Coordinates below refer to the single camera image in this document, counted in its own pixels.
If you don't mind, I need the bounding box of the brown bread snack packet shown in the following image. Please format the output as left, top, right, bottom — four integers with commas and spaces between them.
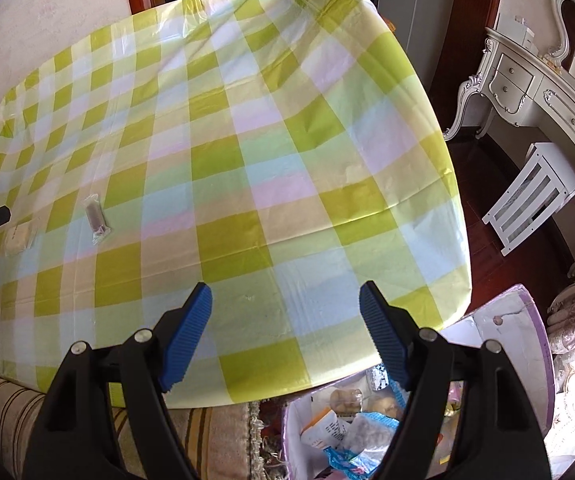
329, 388, 403, 419

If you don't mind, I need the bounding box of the round cracker clear bag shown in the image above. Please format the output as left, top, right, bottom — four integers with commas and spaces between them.
4, 221, 34, 257

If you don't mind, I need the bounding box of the purple white cardboard box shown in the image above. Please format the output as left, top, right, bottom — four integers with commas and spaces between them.
282, 284, 557, 480

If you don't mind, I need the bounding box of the purple bar clear wrapper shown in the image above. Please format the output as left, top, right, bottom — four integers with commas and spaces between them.
83, 194, 112, 245

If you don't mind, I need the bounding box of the blue cartoon snack packet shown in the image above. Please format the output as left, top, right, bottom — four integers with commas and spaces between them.
324, 448, 381, 480

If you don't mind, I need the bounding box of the white slatted stool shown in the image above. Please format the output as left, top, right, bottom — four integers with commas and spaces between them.
483, 142, 575, 257

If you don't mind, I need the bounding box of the green checkered tablecloth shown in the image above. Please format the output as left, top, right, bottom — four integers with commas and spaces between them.
0, 0, 472, 408

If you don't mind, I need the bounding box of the white ornate dressing table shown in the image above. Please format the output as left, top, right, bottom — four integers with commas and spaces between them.
441, 27, 575, 281

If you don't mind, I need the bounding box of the white wardrobe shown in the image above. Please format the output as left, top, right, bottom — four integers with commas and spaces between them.
377, 0, 453, 89

